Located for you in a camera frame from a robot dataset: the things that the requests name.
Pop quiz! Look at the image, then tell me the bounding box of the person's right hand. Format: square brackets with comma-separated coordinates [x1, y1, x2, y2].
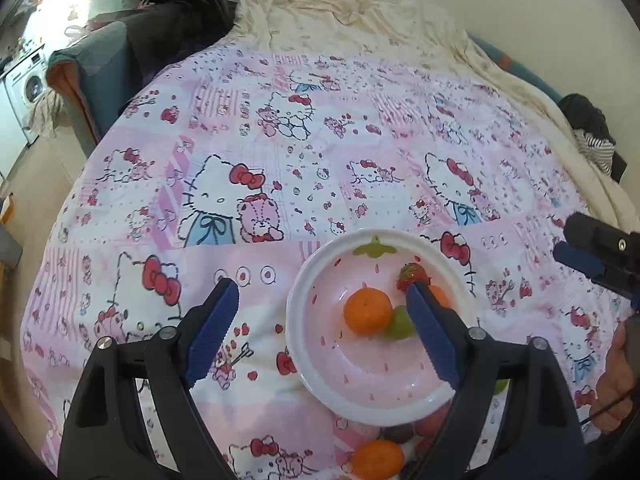
[590, 323, 636, 434]

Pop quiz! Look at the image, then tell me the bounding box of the teal orange bed frame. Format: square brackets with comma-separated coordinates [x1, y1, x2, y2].
[46, 22, 143, 155]

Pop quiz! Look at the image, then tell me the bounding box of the pink strawberry pattern plate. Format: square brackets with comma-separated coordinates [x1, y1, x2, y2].
[285, 230, 475, 427]

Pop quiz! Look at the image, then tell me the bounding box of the green grape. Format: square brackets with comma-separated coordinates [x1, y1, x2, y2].
[384, 304, 416, 340]
[494, 379, 510, 396]

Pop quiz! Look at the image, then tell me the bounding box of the red cherry tomato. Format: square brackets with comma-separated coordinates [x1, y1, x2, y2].
[413, 402, 451, 438]

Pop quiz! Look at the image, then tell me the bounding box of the cloth pile on floor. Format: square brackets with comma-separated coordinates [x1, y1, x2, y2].
[27, 89, 63, 139]

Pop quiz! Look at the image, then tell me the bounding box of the cream crumpled blanket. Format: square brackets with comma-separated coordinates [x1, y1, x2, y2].
[222, 0, 639, 231]

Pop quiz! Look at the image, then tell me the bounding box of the dark purple grape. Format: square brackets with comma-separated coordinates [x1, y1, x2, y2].
[381, 424, 414, 444]

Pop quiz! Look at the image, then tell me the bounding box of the white washing machine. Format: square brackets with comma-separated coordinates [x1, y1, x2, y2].
[4, 44, 48, 131]

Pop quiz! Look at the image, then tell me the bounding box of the grey trash bin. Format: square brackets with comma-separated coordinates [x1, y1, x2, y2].
[0, 223, 23, 271]

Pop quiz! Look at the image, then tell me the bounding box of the pink Hello Kitty bedsheet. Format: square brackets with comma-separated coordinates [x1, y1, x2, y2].
[22, 44, 628, 479]

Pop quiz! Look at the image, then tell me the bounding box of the orange tangerine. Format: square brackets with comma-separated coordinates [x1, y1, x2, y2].
[350, 440, 405, 480]
[343, 287, 393, 336]
[428, 284, 451, 309]

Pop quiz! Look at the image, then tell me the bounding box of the striped black clothes pile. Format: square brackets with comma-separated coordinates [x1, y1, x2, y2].
[558, 93, 627, 182]

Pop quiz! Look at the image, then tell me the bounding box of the black jacket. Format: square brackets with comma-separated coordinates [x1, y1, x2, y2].
[90, 0, 234, 82]

